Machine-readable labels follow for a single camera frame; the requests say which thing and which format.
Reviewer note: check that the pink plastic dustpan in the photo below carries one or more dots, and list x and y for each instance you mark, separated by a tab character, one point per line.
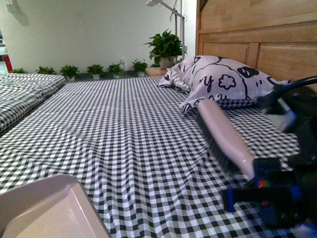
55	207

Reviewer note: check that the pink hand brush black bristles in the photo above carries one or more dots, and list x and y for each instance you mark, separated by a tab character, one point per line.
226	136

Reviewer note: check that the small wooden bedside table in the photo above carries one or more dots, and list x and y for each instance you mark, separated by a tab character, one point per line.
155	71

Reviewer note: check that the white cartoon print pillow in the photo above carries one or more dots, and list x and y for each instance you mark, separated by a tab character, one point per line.
229	82

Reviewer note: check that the folded checkered quilt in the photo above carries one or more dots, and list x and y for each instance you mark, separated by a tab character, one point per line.
21	92

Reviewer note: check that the wooden bed headboard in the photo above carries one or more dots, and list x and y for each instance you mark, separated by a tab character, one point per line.
277	37

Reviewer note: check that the white floor lamp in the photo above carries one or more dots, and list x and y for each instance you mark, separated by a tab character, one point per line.
179	21

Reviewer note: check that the large potted green plant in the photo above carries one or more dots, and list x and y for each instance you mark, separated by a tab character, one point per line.
166	47

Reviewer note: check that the small potted plant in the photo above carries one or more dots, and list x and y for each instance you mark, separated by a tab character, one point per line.
18	70
69	71
95	70
115	70
45	70
139	67

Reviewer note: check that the black white checkered bed sheet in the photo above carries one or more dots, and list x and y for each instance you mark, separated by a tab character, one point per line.
147	169

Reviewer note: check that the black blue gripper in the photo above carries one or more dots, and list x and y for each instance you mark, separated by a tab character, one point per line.
286	198

